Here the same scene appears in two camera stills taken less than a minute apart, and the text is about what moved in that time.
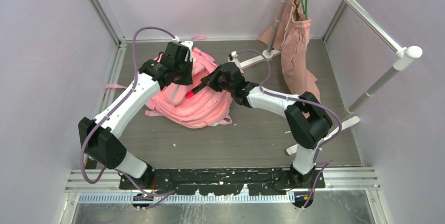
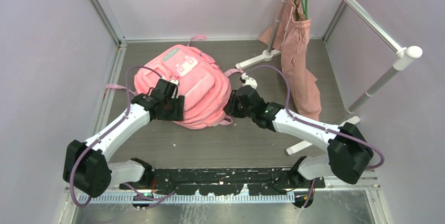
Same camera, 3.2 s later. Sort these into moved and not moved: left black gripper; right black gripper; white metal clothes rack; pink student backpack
Moved: right black gripper; left black gripper
Not moved: white metal clothes rack; pink student backpack
